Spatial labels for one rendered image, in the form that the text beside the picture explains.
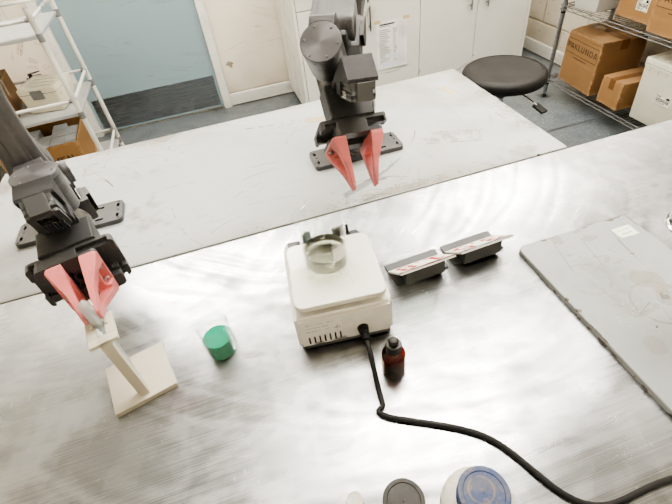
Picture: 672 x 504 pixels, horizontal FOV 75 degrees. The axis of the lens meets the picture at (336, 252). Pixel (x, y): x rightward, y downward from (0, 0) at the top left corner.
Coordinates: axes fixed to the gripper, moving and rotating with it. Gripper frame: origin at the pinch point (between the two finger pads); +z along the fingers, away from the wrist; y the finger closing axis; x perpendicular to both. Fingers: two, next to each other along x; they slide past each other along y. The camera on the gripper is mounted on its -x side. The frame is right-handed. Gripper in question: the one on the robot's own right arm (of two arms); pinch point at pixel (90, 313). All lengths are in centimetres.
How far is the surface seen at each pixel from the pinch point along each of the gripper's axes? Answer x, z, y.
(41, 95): 42, -211, -13
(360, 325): 10.4, 12.4, 28.0
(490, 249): 12, 11, 53
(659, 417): 14, 40, 50
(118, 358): 4.9, 3.6, 0.3
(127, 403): 13.3, 3.5, -2.3
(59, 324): 14.4, -17.4, -9.1
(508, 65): 41, -83, 163
